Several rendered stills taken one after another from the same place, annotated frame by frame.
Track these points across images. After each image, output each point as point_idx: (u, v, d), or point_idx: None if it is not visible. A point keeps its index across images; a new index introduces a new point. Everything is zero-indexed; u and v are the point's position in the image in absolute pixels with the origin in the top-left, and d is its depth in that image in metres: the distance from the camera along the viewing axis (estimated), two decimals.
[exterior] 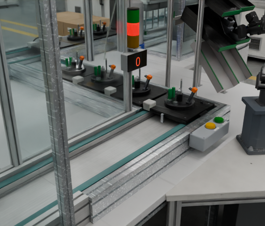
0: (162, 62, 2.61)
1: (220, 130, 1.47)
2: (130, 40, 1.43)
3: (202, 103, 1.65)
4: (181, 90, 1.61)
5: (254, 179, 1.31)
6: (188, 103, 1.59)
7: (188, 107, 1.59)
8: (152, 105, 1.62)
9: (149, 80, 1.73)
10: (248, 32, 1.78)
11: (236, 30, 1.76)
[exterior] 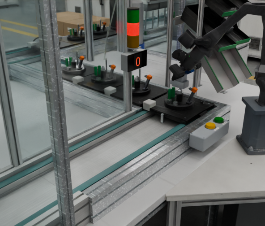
0: (162, 62, 2.61)
1: (220, 130, 1.47)
2: (130, 40, 1.43)
3: (202, 103, 1.65)
4: (181, 90, 1.61)
5: (254, 179, 1.31)
6: (188, 103, 1.59)
7: (188, 107, 1.59)
8: (152, 105, 1.62)
9: (149, 80, 1.73)
10: (188, 72, 1.59)
11: (173, 76, 1.57)
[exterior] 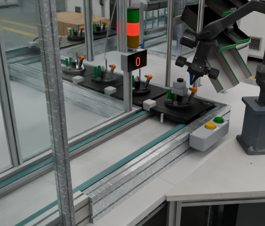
0: (162, 62, 2.61)
1: (220, 130, 1.47)
2: (130, 40, 1.43)
3: (202, 103, 1.65)
4: None
5: (254, 179, 1.31)
6: (188, 103, 1.59)
7: (188, 107, 1.59)
8: (152, 105, 1.62)
9: (149, 80, 1.73)
10: None
11: (195, 80, 1.53)
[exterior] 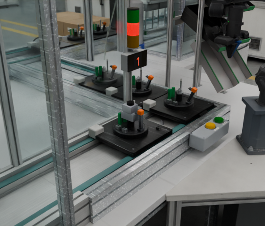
0: (162, 62, 2.61)
1: (220, 130, 1.47)
2: (130, 40, 1.43)
3: (157, 129, 1.42)
4: None
5: (254, 179, 1.31)
6: (140, 130, 1.36)
7: (139, 135, 1.36)
8: (98, 132, 1.39)
9: (194, 93, 1.58)
10: (237, 45, 1.42)
11: (228, 51, 1.44)
